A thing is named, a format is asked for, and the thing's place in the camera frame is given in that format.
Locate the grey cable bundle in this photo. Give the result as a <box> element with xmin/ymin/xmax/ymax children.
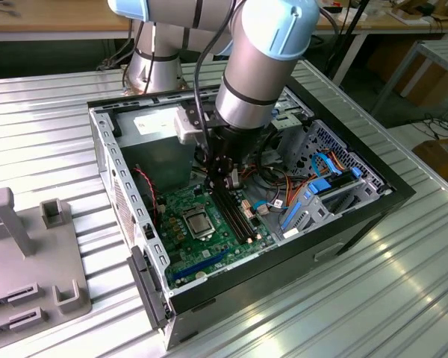
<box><xmin>96</xmin><ymin>22</ymin><xmax>158</xmax><ymax>94</ymax></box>

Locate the black open PC case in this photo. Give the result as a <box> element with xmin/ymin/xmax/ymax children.
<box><xmin>87</xmin><ymin>75</ymin><xmax>418</xmax><ymax>351</ymax></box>

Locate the multicolour twisted fan wire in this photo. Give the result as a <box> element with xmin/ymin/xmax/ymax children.
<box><xmin>133</xmin><ymin>166</ymin><xmax>161</xmax><ymax>224</ymax></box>

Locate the blue expansion slot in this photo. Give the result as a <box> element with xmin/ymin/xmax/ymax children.
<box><xmin>172</xmin><ymin>248</ymin><xmax>231</xmax><ymax>284</ymax></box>

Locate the black RAM slot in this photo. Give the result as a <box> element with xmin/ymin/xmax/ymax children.
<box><xmin>211</xmin><ymin>189</ymin><xmax>249</xmax><ymax>246</ymax></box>
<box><xmin>215</xmin><ymin>189</ymin><xmax>253</xmax><ymax>245</ymax></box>
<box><xmin>223</xmin><ymin>187</ymin><xmax>261</xmax><ymax>242</ymax></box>
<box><xmin>219</xmin><ymin>188</ymin><xmax>257</xmax><ymax>244</ymax></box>

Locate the light blue data wire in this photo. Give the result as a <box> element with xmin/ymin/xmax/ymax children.
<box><xmin>311</xmin><ymin>151</ymin><xmax>343</xmax><ymax>180</ymax></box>

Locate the green motherboard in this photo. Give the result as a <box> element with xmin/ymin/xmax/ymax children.
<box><xmin>157</xmin><ymin>182</ymin><xmax>279</xmax><ymax>290</ymax></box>

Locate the grey power supply unit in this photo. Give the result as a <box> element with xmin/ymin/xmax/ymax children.
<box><xmin>113</xmin><ymin>106</ymin><xmax>197</xmax><ymax>195</ymax></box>

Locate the grey metal frame table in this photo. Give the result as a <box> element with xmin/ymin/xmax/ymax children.
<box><xmin>371</xmin><ymin>39</ymin><xmax>448</xmax><ymax>119</ymax></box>

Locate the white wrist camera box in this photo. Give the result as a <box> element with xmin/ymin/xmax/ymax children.
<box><xmin>173</xmin><ymin>107</ymin><xmax>205</xmax><ymax>145</ymax></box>

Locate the orange red wire bundle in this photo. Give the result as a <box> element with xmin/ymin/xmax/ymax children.
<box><xmin>242</xmin><ymin>163</ymin><xmax>314</xmax><ymax>216</ymax></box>

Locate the black plastic case latch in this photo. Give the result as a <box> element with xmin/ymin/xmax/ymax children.
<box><xmin>126</xmin><ymin>245</ymin><xmax>172</xmax><ymax>331</ymax></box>

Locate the blue disk carrier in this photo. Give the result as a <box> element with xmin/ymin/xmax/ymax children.
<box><xmin>308</xmin><ymin>167</ymin><xmax>362</xmax><ymax>197</ymax></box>

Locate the thick black cable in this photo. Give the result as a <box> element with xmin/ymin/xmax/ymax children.
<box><xmin>192</xmin><ymin>0</ymin><xmax>247</xmax><ymax>165</ymax></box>

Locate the metal socket cover frame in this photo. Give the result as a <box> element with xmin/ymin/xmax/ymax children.
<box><xmin>181</xmin><ymin>207</ymin><xmax>217</xmax><ymax>242</ymax></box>

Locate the grey plastic parts rack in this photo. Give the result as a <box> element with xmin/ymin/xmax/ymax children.
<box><xmin>0</xmin><ymin>187</ymin><xmax>94</xmax><ymax>336</ymax></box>

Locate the black camera bracket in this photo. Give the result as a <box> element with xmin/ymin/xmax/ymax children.
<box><xmin>178</xmin><ymin>102</ymin><xmax>225</xmax><ymax>130</ymax></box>

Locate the blue plastic rail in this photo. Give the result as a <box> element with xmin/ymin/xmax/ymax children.
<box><xmin>281</xmin><ymin>201</ymin><xmax>307</xmax><ymax>234</ymax></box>

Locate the perforated metal disk bay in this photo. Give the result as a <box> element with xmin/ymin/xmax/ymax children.
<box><xmin>283</xmin><ymin>119</ymin><xmax>395</xmax><ymax>239</ymax></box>

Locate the CPU with silver lid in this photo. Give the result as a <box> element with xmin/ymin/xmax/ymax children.
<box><xmin>186</xmin><ymin>213</ymin><xmax>212</xmax><ymax>238</ymax></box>

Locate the wooden desk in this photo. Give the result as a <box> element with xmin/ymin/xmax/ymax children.
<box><xmin>0</xmin><ymin>0</ymin><xmax>448</xmax><ymax>87</ymax></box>

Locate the brown cardboard box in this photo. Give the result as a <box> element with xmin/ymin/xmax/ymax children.
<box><xmin>411</xmin><ymin>136</ymin><xmax>448</xmax><ymax>184</ymax></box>

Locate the black slanted pole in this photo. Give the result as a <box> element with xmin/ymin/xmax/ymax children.
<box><xmin>323</xmin><ymin>0</ymin><xmax>370</xmax><ymax>81</ymax></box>

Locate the black wire bundle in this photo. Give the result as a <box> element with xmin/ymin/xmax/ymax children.
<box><xmin>255</xmin><ymin>130</ymin><xmax>284</xmax><ymax>183</ymax></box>

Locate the grey metal drive cage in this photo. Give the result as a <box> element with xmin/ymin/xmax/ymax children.
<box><xmin>268</xmin><ymin>87</ymin><xmax>317</xmax><ymax>169</ymax></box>

